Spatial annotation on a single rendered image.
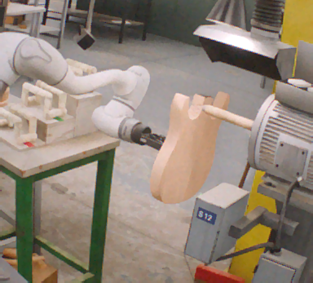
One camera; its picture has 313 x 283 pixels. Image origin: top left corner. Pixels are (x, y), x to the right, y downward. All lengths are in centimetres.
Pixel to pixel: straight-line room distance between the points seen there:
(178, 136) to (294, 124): 44
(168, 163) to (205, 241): 40
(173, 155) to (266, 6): 61
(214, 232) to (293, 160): 31
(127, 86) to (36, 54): 57
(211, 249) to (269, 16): 76
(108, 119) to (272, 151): 75
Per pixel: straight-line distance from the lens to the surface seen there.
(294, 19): 267
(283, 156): 166
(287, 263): 171
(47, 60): 174
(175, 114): 188
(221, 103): 212
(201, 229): 160
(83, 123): 240
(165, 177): 192
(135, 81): 218
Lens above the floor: 179
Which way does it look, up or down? 19 degrees down
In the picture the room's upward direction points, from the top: 9 degrees clockwise
